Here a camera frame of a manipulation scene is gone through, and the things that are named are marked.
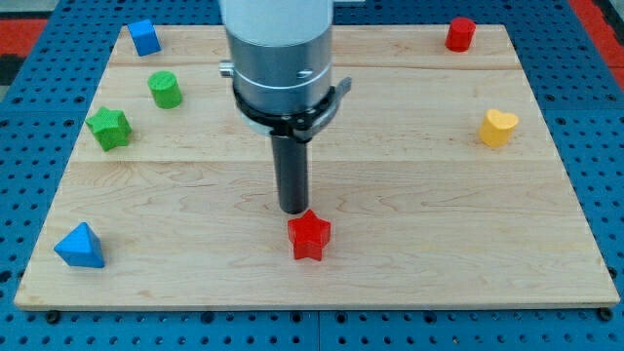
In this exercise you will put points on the green star block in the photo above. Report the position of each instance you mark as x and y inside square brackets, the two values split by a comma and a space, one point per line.
[110, 128]

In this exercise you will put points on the yellow heart block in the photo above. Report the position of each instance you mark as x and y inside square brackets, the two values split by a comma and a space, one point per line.
[497, 127]

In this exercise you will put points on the red cylinder block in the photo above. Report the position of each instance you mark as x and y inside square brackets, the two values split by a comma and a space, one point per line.
[461, 31]

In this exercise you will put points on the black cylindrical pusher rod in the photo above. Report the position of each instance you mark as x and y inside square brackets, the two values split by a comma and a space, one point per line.
[291, 172]

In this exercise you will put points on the black clamp ring mount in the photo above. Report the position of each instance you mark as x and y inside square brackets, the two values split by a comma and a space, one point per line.
[301, 126]

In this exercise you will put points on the red star block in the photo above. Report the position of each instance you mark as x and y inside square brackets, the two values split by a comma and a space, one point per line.
[309, 235]

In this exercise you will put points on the blue triangle block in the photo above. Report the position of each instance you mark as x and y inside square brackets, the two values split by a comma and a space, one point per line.
[81, 248]

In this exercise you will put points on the blue cube block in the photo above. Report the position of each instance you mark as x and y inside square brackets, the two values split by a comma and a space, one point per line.
[144, 37]

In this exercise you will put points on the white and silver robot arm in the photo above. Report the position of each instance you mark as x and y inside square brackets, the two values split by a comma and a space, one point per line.
[281, 73]

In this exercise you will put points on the wooden board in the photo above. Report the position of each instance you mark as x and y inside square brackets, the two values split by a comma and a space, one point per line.
[424, 215]

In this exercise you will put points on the green cylinder block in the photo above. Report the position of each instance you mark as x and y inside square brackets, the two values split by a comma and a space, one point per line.
[164, 89]

